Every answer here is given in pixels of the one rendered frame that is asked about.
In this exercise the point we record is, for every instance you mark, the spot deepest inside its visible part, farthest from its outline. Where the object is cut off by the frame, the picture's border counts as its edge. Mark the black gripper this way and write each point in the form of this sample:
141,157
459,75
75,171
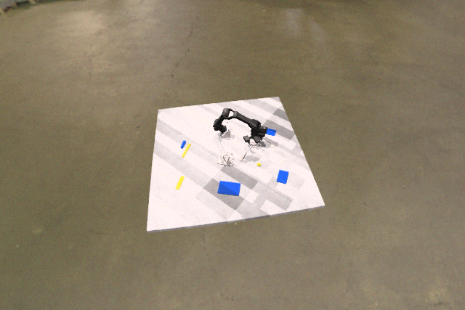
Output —
247,139

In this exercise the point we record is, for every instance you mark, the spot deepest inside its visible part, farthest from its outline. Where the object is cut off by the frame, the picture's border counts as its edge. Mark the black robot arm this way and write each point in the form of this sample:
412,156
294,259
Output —
255,125

